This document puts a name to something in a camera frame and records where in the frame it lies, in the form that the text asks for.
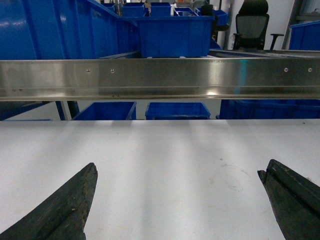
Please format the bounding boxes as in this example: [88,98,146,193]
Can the blue floor bin right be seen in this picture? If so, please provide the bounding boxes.
[216,99,320,120]

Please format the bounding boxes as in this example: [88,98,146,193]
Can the blue bin far right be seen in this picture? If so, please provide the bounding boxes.
[289,20,320,51]

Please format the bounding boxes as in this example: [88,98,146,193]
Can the large blue bin left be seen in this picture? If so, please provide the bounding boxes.
[0,0,139,60]

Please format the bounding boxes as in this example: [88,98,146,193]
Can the blue floor bin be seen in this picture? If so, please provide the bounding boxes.
[216,99,320,120]
[73,101,137,121]
[145,102,211,120]

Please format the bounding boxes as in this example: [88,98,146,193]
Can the stainless steel shelf rail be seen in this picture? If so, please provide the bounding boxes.
[0,57,320,101]

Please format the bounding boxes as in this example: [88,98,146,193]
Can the blue bin on shelf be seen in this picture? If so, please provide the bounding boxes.
[136,16,215,58]

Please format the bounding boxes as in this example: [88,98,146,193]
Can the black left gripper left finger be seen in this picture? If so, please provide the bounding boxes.
[0,162,98,240]

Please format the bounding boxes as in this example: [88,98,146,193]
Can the blue floor bin middle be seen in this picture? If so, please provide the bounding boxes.
[145,102,211,120]

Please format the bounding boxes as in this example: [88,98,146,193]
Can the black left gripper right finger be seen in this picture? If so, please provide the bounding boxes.
[257,159,320,240]

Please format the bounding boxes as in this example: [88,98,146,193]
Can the black mesh office chair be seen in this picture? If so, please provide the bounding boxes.
[232,0,270,50]

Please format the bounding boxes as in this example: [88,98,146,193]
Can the blue floor bin left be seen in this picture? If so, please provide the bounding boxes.
[73,101,137,121]

